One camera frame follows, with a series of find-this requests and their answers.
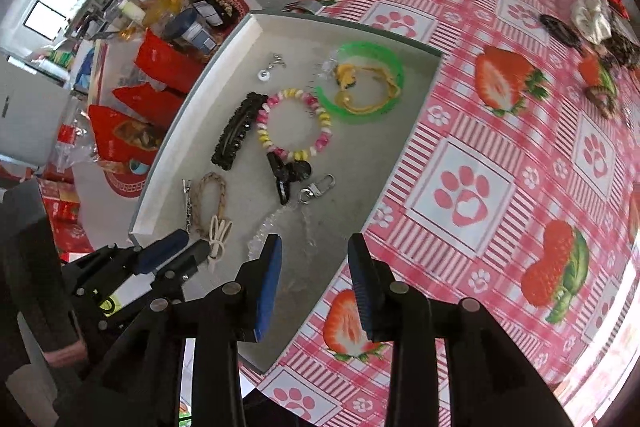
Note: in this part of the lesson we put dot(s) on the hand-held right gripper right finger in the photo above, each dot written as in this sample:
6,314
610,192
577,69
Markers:
360,287

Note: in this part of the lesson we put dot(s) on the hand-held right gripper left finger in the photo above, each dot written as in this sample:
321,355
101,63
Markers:
267,287

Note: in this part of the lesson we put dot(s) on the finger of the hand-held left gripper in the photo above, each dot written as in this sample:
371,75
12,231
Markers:
165,247
192,259

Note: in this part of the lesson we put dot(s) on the white tray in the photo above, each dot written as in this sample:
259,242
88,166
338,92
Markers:
350,147

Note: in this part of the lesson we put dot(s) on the person's left forearm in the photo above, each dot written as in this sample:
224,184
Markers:
35,267

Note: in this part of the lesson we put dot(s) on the black claw hair clip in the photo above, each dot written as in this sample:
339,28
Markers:
295,169

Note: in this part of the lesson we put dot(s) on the red snack packet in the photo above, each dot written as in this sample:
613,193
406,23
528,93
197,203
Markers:
115,132
165,62

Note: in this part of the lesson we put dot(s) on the long black hair clip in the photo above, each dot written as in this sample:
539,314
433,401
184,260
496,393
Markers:
235,137

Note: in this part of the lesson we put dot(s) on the green bangle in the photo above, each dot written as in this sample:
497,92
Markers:
360,118

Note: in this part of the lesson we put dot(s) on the white round stud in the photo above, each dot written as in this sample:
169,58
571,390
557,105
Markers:
263,76

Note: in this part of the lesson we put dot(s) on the strawberry print tablecloth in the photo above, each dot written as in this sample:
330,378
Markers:
500,132

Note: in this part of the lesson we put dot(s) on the small silver clasp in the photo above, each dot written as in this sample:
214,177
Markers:
275,58

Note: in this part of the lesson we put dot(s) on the blue lidded jar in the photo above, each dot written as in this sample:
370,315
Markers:
182,27

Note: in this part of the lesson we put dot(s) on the window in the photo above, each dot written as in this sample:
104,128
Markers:
50,9

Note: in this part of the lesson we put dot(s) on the white scrunchie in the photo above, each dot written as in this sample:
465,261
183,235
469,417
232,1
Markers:
592,17

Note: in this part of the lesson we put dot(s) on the leopard print scrunchie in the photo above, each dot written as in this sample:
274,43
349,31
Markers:
625,47

